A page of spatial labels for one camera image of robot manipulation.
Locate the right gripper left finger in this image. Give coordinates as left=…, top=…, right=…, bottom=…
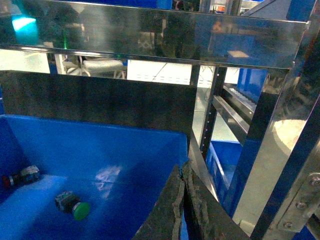
left=133, top=165, right=185, bottom=240

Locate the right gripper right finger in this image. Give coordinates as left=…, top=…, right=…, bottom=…
left=182, top=160, right=249, bottom=240

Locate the red mushroom push button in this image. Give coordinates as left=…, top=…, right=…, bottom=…
left=1, top=165, right=40, bottom=189

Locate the blue target bin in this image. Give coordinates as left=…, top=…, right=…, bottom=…
left=0, top=115, right=188, bottom=240

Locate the green mushroom push button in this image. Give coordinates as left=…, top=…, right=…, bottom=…
left=54, top=190, right=90, bottom=221

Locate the black foam divider panel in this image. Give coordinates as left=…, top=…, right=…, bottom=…
left=0, top=70, right=197, bottom=136

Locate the steel shelf upright post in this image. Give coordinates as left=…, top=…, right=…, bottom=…
left=224, top=6, right=320, bottom=240

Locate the stainless steel shelf front rail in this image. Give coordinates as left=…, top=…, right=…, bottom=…
left=0, top=0, right=310, bottom=69

